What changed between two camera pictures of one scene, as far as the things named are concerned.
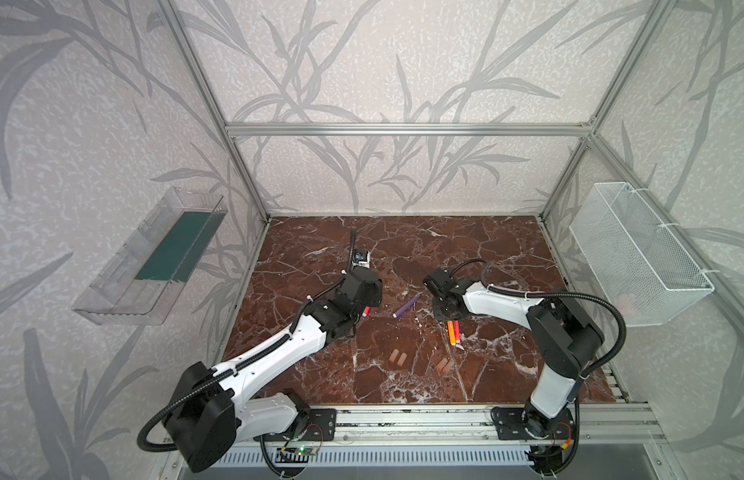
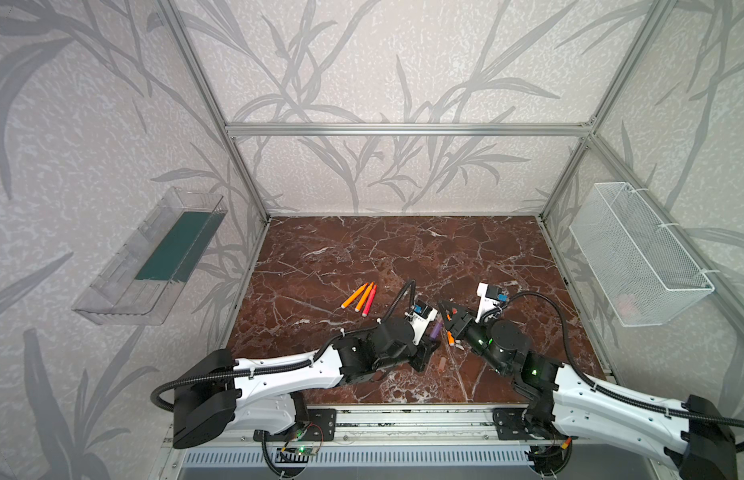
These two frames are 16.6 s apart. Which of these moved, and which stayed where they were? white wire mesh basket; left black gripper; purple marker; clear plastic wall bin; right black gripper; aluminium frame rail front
Moved: purple marker; left black gripper; right black gripper
Stayed: white wire mesh basket; aluminium frame rail front; clear plastic wall bin
